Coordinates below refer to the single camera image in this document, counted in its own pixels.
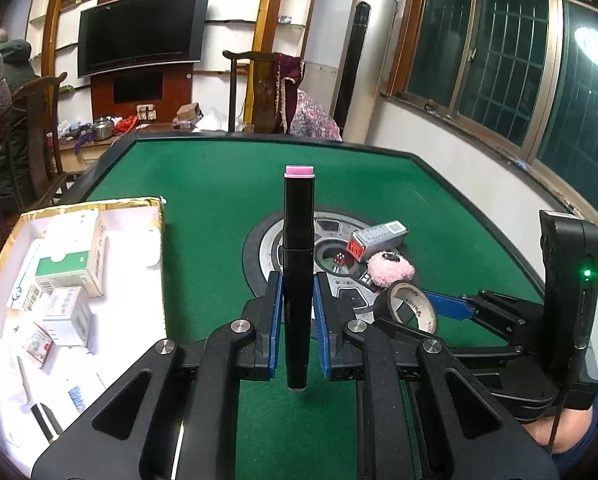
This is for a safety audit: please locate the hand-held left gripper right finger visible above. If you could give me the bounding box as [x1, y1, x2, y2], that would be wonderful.
[313, 271, 560, 480]

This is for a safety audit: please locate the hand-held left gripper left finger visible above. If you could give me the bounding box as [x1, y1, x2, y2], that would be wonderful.
[31, 270, 284, 480]

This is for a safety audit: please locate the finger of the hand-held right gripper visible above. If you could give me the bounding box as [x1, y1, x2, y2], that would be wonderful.
[446, 342, 526, 365]
[421, 289, 546, 332]

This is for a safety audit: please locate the tan adhesive tape roll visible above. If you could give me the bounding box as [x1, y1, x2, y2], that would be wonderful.
[374, 281, 437, 333]

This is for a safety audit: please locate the black marker pink end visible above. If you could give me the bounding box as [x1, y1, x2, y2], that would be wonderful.
[283, 165, 316, 392]

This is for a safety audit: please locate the plain white bottle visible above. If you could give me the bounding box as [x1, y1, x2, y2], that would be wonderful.
[146, 225, 162, 267]

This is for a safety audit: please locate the white gold-rimmed storage box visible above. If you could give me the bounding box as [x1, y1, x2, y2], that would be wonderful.
[0, 195, 167, 471]

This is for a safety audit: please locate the person's right forearm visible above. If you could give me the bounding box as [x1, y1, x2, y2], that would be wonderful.
[521, 392, 598, 466]

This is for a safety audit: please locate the pink fluffy pouch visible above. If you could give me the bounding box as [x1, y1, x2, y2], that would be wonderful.
[368, 251, 416, 286]

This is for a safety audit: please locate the round table centre console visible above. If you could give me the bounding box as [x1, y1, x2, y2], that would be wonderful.
[242, 208, 420, 321]

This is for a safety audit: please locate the silver box red end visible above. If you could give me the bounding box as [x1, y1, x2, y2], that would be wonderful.
[348, 221, 408, 262]

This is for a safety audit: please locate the grey white small box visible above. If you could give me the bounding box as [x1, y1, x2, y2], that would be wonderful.
[43, 286, 94, 347]

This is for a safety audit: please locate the blue striped white packet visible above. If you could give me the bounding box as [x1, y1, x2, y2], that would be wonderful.
[66, 370, 107, 413]

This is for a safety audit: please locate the pink floral cloth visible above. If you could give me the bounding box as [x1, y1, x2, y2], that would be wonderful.
[291, 89, 343, 142]

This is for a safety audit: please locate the white plastic bag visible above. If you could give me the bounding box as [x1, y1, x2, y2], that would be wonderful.
[194, 106, 230, 133]

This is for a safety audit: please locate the green white medicine box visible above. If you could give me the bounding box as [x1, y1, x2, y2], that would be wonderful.
[35, 251, 90, 291]

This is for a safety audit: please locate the tall white box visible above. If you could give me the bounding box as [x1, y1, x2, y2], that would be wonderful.
[44, 209, 108, 297]

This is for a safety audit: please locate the dark wooden chair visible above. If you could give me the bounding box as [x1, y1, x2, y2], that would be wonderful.
[222, 50, 304, 136]

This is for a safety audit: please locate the maroon fringed cloth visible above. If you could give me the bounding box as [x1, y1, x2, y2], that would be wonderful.
[274, 54, 306, 133]

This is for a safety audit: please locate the red white small box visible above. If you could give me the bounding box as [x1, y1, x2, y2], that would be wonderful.
[16, 321, 54, 368]

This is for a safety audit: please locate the black white small box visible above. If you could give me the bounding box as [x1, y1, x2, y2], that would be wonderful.
[30, 402, 64, 443]

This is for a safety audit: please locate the barred window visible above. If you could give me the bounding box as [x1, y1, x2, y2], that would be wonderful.
[389, 0, 598, 241]

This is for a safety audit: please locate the white barcoded medicine box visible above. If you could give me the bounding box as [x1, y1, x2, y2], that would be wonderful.
[6, 240, 54, 313]

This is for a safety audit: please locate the tower air conditioner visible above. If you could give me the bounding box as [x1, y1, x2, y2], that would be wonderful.
[330, 0, 398, 143]

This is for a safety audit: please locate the white plastic packet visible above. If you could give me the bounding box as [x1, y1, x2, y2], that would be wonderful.
[0, 337, 32, 406]

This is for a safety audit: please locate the dark wooden armchair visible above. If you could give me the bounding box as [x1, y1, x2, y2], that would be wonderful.
[9, 72, 70, 211]

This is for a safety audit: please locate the black flat television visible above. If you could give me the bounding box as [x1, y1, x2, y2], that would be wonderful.
[76, 0, 212, 79]

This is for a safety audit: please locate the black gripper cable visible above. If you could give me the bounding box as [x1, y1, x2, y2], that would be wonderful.
[546, 380, 572, 457]

